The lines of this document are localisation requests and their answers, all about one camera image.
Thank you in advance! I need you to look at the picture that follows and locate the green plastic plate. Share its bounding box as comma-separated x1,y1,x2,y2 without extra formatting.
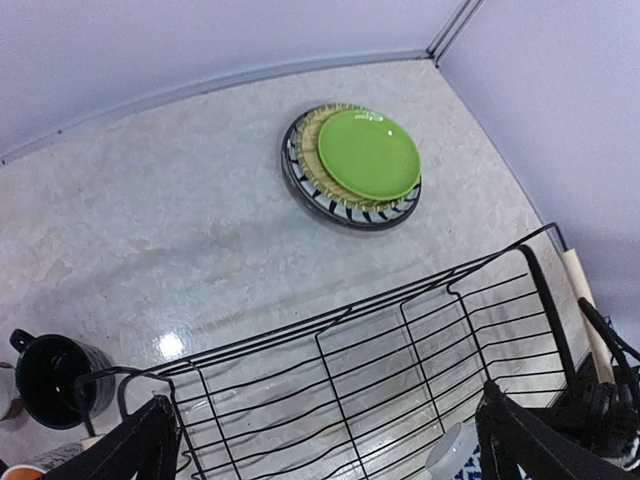
317,109,421,202

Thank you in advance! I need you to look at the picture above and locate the dark teal mug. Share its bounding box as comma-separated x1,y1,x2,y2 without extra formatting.
9,329,115,430

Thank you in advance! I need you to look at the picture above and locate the left wooden rack handle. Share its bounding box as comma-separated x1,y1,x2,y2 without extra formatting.
80,434,105,451

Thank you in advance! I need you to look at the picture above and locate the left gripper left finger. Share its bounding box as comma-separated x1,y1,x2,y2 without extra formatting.
43,395,179,479

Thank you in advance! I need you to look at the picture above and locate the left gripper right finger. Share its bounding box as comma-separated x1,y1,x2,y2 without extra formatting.
475,381,639,479

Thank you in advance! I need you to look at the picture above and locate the black wire dish rack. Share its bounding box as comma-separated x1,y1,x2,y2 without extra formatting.
93,223,583,479

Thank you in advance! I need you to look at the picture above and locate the blue white patterned bowl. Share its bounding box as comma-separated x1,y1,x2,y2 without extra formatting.
425,422,482,480

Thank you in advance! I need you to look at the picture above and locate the woven bamboo plate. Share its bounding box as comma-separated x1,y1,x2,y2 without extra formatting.
295,103,420,211

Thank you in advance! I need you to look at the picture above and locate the white brown banded cup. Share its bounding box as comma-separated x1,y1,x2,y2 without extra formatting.
0,361,23,422

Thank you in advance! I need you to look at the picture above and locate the black white striped plate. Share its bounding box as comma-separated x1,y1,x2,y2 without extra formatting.
282,114,422,226

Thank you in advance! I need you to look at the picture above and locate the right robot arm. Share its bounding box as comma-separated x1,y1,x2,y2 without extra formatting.
552,297,639,474

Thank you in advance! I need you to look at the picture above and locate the right aluminium corner post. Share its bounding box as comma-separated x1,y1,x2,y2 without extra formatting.
426,0,485,68

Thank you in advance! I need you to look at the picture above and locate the white floral patterned mug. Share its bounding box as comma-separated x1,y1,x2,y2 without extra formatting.
1,465,46,480

